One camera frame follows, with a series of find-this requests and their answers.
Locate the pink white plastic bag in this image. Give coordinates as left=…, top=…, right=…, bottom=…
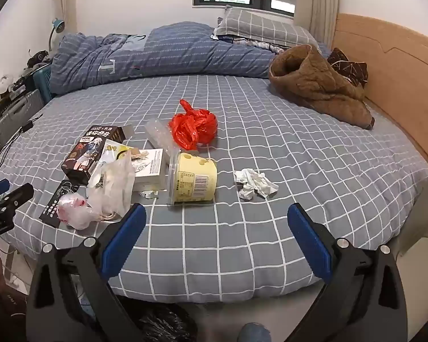
left=56, top=192, right=100, bottom=230

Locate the grey checked pillow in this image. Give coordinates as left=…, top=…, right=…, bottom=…
left=212, top=5, right=320, bottom=48

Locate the blue desk lamp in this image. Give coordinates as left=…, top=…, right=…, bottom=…
left=48, top=18, right=65, bottom=52

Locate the white cardboard box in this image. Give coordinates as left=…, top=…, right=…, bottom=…
left=130, top=148, right=168, bottom=192

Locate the yellow white snack packet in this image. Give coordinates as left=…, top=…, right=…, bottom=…
left=100, top=139, right=132, bottom=172

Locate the dark printed box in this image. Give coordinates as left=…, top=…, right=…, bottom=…
left=61, top=125, right=135, bottom=186

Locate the wooden headboard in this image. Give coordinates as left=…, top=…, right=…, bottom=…
left=330, top=13, right=428, bottom=166

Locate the white tissue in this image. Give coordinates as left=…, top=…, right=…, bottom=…
left=234, top=168, right=279, bottom=200

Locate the grey suitcase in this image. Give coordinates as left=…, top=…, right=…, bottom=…
left=0, top=91, right=45, bottom=150

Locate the brown fleece garment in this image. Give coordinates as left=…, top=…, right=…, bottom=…
left=268, top=44, right=376, bottom=131

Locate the grey checked bed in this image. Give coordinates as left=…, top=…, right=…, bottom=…
left=0, top=73, right=428, bottom=305

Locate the black clutter item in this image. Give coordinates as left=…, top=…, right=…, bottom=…
left=27, top=50, right=51, bottom=68

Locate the white plastic item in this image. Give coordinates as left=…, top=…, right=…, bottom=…
left=0, top=75, right=15, bottom=100

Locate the black trash bag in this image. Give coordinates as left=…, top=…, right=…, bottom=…
left=128, top=303, right=200, bottom=342

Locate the blue fabric object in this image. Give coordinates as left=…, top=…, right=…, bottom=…
left=237, top=322, right=272, bottom=342

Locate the yellow plastic tub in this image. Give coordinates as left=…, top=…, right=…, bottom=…
left=167, top=148, right=218, bottom=205

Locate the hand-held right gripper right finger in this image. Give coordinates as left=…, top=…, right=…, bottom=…
left=287, top=203, right=408, bottom=342

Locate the clear plastic bag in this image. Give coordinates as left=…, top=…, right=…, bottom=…
left=86, top=150, right=136, bottom=221

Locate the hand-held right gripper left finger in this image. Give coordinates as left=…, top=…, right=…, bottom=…
left=26, top=203, right=147, bottom=342

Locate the dark patterned cloth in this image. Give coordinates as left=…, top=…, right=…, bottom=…
left=327, top=47, right=369, bottom=88

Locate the red plastic bag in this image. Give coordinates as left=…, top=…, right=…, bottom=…
left=168, top=99, right=219, bottom=150

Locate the black printed leaflet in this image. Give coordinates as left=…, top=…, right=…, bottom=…
left=39, top=179, right=81, bottom=223

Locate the blue striped duvet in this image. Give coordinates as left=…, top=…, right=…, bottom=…
left=50, top=21, right=330, bottom=95

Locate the black cable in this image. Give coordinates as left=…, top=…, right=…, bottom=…
left=0, top=114, right=43, bottom=182

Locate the clear plastic wrapper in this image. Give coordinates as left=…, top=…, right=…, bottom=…
left=144, top=118, right=181, bottom=166

